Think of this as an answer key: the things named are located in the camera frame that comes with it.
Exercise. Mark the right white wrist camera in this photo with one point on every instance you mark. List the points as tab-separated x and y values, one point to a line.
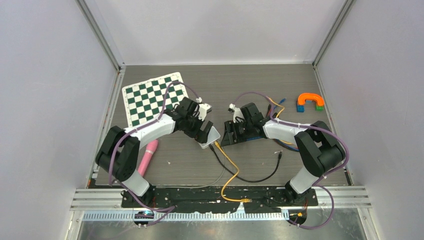
237	113

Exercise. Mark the green toy block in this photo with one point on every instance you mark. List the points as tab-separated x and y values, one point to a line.
319	107

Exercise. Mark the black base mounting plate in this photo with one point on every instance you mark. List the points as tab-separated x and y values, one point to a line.
254	199

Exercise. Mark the black network switch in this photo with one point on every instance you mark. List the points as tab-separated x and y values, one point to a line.
255	138

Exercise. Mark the blue toy block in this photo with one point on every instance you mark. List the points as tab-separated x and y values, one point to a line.
300	107

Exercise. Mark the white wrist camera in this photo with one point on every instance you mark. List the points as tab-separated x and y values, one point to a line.
237	113
203	110

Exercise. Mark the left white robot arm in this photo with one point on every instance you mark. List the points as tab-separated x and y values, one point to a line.
118	153

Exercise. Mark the white router box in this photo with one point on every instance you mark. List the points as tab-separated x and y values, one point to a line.
212	137

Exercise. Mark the pink marker pen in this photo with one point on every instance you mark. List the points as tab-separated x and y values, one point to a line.
147	156

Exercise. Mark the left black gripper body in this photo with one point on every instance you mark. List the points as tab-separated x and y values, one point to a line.
193	126

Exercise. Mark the aluminium frame rail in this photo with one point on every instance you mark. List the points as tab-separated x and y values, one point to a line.
332	196

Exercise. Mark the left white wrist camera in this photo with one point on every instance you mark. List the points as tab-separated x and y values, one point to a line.
203	110

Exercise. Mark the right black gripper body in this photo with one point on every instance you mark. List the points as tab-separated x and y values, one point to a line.
243	129

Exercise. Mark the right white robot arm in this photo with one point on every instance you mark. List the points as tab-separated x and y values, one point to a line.
319	149

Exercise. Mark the orange arch toy block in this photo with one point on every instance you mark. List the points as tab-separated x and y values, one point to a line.
303	97

